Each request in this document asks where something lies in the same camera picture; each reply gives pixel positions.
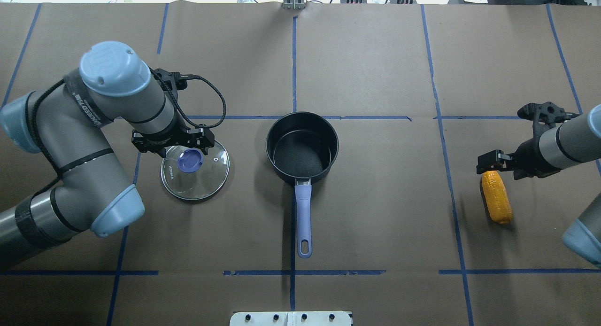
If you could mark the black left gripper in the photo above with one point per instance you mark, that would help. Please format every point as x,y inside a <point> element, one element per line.
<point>174,140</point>

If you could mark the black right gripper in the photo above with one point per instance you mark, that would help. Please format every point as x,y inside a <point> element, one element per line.
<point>527,155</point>

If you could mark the glass lid blue knob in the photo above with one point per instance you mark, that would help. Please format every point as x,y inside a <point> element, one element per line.
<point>189,174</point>

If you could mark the yellow corn cob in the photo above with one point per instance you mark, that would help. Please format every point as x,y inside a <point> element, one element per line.
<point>496,198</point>

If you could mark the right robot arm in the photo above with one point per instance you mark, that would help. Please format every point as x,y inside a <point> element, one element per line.
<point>540,190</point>

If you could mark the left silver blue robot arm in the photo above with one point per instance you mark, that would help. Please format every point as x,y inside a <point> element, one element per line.
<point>91,190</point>

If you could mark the dark blue saucepan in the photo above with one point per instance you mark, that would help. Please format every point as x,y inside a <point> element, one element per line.
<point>302,147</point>

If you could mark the right arm camera mount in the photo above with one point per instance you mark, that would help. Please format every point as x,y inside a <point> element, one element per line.
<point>544,116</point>

